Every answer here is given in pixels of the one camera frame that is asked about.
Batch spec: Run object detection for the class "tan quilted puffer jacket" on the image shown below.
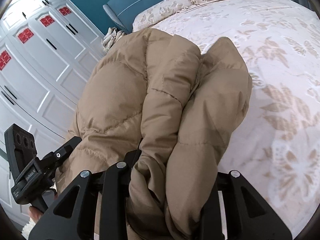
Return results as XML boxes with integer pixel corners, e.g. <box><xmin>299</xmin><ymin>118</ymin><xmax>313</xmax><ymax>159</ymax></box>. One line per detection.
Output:
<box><xmin>55</xmin><ymin>28</ymin><xmax>252</xmax><ymax>239</ymax></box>

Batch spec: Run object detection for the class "person's left hand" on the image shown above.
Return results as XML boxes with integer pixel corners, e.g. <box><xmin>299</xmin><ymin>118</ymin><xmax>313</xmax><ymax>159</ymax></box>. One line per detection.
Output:
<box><xmin>28</xmin><ymin>206</ymin><xmax>43</xmax><ymax>223</ymax></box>

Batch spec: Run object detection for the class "pink floral butterfly bedspread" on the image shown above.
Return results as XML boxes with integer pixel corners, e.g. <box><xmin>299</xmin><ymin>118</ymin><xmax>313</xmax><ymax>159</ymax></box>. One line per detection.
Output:
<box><xmin>132</xmin><ymin>0</ymin><xmax>320</xmax><ymax>238</ymax></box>

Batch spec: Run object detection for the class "white panelled wardrobe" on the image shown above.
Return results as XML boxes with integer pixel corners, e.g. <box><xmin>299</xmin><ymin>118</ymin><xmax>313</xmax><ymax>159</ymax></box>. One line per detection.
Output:
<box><xmin>0</xmin><ymin>0</ymin><xmax>106</xmax><ymax>230</ymax></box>

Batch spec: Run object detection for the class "cream folded cloth pile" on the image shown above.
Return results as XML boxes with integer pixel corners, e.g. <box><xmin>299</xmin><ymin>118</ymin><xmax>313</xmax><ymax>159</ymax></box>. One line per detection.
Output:
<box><xmin>101</xmin><ymin>27</ymin><xmax>126</xmax><ymax>54</ymax></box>

